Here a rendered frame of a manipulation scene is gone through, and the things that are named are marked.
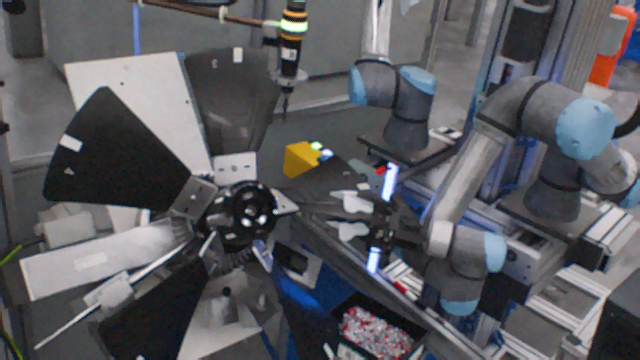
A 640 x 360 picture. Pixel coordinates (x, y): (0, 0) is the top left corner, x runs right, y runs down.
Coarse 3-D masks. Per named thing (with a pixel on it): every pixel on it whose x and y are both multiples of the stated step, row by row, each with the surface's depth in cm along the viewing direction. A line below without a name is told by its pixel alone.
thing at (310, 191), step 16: (336, 160) 146; (304, 176) 138; (320, 176) 139; (336, 176) 141; (352, 176) 143; (288, 192) 130; (304, 192) 132; (320, 192) 133; (368, 192) 141; (304, 208) 126; (320, 208) 128; (336, 208) 131
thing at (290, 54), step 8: (288, 40) 109; (296, 40) 109; (288, 48) 109; (296, 48) 110; (288, 56) 110; (296, 56) 110; (288, 64) 111; (296, 64) 112; (288, 72) 112; (296, 72) 113; (288, 88) 114
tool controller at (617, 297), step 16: (624, 288) 107; (608, 304) 106; (624, 304) 104; (608, 320) 107; (624, 320) 104; (608, 336) 108; (624, 336) 105; (592, 352) 114; (608, 352) 110; (624, 352) 107
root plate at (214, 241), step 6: (216, 234) 115; (210, 240) 114; (216, 240) 117; (204, 246) 113; (216, 246) 118; (222, 246) 120; (204, 252) 114; (210, 252) 116; (216, 252) 119; (222, 252) 121; (204, 258) 114; (210, 258) 117; (216, 258) 120; (210, 264) 118; (216, 264) 120; (210, 270) 119
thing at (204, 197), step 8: (192, 176) 114; (192, 184) 115; (200, 184) 116; (208, 184) 116; (184, 192) 116; (192, 192) 116; (200, 192) 117; (208, 192) 117; (216, 192) 117; (176, 200) 117; (184, 200) 117; (200, 200) 118; (208, 200) 118; (176, 208) 118; (184, 208) 118; (192, 208) 119; (200, 208) 119; (184, 216) 119; (192, 216) 120; (200, 216) 120
